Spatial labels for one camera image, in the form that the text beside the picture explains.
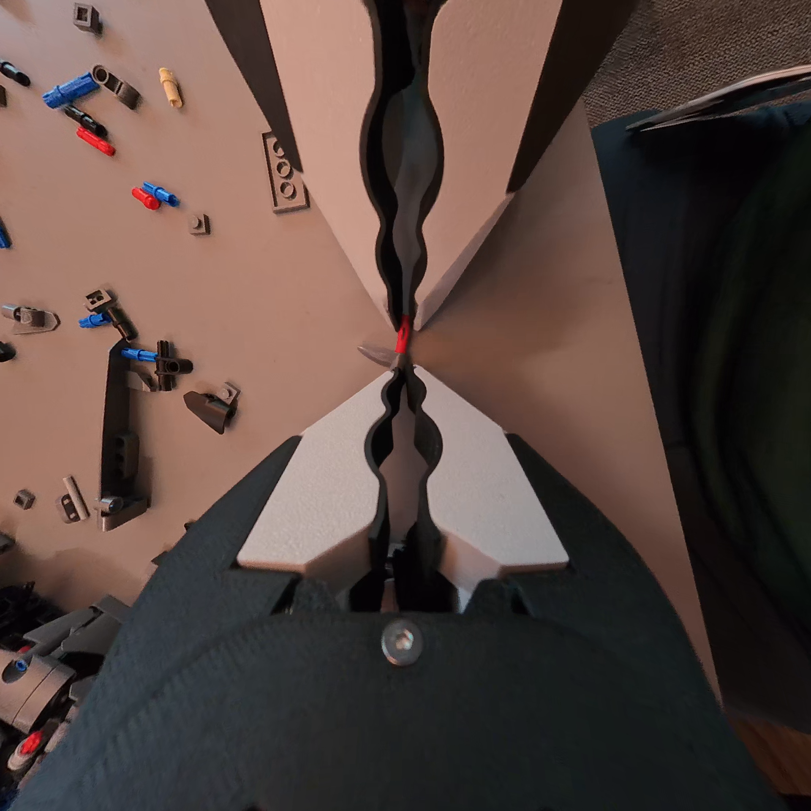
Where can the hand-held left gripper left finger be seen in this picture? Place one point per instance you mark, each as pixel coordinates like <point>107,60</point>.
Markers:
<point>310,500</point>

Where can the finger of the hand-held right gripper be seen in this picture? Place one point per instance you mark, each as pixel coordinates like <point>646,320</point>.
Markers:
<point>323,114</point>
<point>488,114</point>

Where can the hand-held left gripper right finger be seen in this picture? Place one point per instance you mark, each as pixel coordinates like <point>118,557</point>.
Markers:
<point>494,500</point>

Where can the grey pointed lego fin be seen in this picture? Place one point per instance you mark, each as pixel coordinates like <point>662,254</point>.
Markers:
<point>377,355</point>

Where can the long red lego pin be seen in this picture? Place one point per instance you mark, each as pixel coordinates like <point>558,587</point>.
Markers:
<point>403,336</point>

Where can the lego car model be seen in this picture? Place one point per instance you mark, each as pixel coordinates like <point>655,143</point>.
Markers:
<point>38,684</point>

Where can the dark grey holed lego plate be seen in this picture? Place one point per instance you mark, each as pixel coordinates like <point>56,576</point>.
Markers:
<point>284,171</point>

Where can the dark grey lego fin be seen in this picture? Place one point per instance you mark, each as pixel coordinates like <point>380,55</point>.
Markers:
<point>212,409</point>

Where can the black lego connector blue pin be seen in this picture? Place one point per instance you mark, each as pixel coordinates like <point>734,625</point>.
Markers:
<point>166,366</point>

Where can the long dark grey lego beam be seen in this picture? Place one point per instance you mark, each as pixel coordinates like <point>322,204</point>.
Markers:
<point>117,437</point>

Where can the white lego bar piece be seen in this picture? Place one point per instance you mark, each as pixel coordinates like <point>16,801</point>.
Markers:
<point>73,500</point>

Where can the scattered small lego pieces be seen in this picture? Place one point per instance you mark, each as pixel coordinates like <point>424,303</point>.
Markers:
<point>69,88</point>

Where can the small grey square lego piece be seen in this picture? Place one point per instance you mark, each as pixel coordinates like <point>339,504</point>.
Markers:
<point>25,499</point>

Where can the grey lego wing piece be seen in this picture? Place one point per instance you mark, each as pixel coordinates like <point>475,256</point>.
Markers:
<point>31,320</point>

